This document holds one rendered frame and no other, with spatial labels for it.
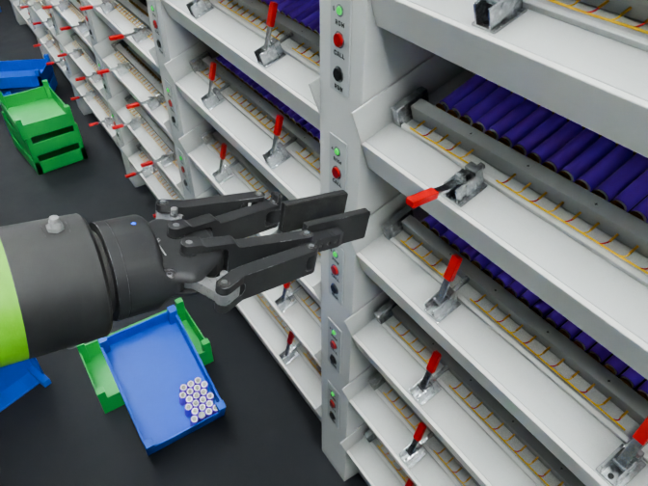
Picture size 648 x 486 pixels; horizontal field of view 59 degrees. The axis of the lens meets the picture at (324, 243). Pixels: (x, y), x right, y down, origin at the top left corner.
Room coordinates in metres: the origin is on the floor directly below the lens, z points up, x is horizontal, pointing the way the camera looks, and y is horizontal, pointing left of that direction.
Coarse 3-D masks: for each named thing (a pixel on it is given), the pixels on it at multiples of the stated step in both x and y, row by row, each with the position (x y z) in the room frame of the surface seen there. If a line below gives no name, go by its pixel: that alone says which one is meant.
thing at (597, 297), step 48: (384, 96) 0.65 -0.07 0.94; (432, 96) 0.69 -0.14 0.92; (384, 144) 0.62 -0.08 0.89; (480, 192) 0.51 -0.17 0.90; (528, 192) 0.49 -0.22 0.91; (480, 240) 0.46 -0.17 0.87; (528, 240) 0.43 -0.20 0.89; (528, 288) 0.41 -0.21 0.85; (576, 288) 0.37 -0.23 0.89; (624, 288) 0.36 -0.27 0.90; (624, 336) 0.32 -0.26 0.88
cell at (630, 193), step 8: (640, 176) 0.46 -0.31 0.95; (632, 184) 0.45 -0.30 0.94; (640, 184) 0.45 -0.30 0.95; (624, 192) 0.45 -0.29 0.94; (632, 192) 0.44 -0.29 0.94; (640, 192) 0.44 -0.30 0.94; (616, 200) 0.44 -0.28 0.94; (624, 200) 0.44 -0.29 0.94; (632, 200) 0.44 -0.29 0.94; (640, 200) 0.44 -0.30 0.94; (624, 208) 0.44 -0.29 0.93
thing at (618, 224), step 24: (432, 120) 0.61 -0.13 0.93; (456, 120) 0.60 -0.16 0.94; (456, 144) 0.57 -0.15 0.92; (480, 144) 0.55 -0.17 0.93; (504, 168) 0.52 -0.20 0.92; (528, 168) 0.50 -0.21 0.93; (552, 192) 0.47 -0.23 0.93; (576, 192) 0.46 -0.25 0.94; (576, 216) 0.44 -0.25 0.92; (600, 216) 0.42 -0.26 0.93; (624, 216) 0.42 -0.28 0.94; (624, 240) 0.40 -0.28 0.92
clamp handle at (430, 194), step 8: (456, 176) 0.51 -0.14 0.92; (448, 184) 0.50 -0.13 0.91; (456, 184) 0.50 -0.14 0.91; (424, 192) 0.48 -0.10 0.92; (432, 192) 0.48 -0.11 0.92; (440, 192) 0.49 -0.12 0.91; (408, 200) 0.47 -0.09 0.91; (416, 200) 0.47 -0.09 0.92; (424, 200) 0.47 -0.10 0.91; (432, 200) 0.48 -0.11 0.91
